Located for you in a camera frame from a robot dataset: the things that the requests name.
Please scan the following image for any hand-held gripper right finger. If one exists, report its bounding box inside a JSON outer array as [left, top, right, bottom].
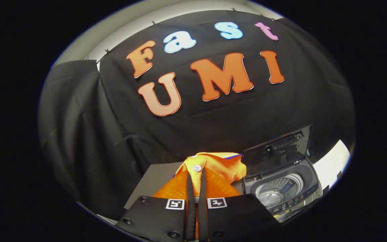
[[199, 167, 280, 242]]

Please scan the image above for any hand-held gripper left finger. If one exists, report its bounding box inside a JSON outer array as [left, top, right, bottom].
[[116, 171, 197, 242]]

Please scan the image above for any orange polo shirt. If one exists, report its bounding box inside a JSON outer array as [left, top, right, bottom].
[[173, 152, 247, 239]]

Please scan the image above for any grey washing machine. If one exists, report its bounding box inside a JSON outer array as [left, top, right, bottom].
[[244, 159, 324, 223]]

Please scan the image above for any grey platform box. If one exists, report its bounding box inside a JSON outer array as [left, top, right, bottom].
[[125, 162, 184, 210]]

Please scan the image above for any plain black side cloth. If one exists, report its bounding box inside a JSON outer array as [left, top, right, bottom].
[[38, 60, 147, 219], [281, 18, 356, 155]]

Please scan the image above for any white board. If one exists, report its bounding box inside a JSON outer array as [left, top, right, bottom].
[[313, 139, 351, 189]]

